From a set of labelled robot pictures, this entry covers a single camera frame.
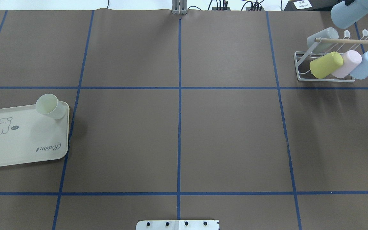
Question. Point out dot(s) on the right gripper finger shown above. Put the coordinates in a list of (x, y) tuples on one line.
[(348, 2)]

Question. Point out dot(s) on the blue cup front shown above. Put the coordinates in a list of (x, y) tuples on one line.
[(344, 16)]

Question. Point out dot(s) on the blue cup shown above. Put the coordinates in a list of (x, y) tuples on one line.
[(361, 71), (344, 16)]

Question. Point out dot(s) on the pink plastic cup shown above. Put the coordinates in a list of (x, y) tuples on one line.
[(351, 59)]

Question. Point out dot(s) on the yellow plastic cup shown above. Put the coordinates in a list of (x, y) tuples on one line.
[(326, 64)]

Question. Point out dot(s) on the pale cream cup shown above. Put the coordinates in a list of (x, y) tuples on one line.
[(49, 105)]

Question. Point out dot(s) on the black power strip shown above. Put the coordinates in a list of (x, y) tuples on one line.
[(236, 5)]

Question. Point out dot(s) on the white plastic tray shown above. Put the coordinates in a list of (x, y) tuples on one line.
[(27, 136)]

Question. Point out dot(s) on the white wire cup rack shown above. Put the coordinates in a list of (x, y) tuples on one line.
[(323, 42)]

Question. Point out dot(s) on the aluminium frame post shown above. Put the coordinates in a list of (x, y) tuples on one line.
[(179, 7)]

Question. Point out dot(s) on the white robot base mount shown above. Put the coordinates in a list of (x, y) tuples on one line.
[(178, 225)]

